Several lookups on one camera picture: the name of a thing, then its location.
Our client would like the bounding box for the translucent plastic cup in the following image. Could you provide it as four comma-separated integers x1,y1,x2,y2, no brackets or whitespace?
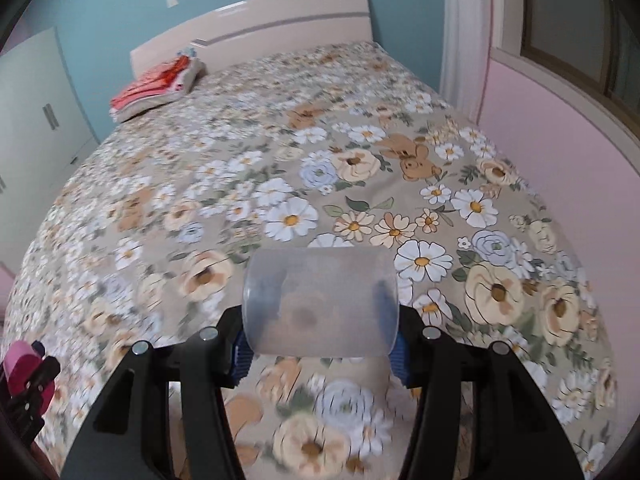
242,247,399,359

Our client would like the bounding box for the pink cylinder toy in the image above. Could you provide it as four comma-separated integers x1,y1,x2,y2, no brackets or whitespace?
1,340,60,405

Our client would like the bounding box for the floral bed cover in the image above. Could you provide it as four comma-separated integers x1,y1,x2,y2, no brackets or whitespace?
4,42,617,479

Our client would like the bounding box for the folded red orange blanket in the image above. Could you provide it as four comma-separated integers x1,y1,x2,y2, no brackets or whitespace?
108,50,205,124

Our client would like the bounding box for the white wardrobe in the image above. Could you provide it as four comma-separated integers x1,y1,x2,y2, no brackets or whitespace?
0,28,99,274

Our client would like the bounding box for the white curtain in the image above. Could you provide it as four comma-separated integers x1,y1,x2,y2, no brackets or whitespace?
439,0,492,122

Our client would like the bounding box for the pink wooden headboard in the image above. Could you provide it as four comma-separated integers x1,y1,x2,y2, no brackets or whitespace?
130,0,373,77

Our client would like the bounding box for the dark framed window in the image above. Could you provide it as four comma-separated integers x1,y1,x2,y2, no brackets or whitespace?
522,0,639,115

